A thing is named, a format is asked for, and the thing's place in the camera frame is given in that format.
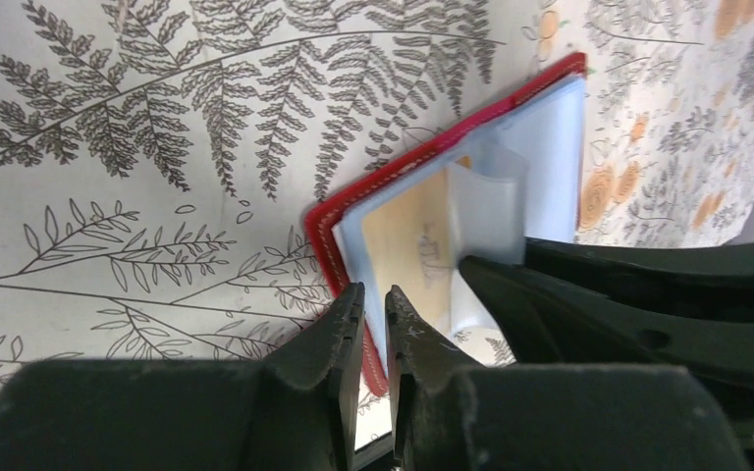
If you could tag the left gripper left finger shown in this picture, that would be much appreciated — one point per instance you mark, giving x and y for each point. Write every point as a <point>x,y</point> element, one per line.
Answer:
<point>294,409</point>

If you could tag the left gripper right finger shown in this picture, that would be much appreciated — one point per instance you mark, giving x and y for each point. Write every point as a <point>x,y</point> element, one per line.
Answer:
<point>450,412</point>

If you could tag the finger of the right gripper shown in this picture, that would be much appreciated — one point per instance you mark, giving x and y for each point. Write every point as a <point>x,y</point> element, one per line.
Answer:
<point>547,320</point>
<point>635,273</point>

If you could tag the red leather card holder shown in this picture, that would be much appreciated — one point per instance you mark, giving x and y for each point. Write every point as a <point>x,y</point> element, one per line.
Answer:
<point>320,220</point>

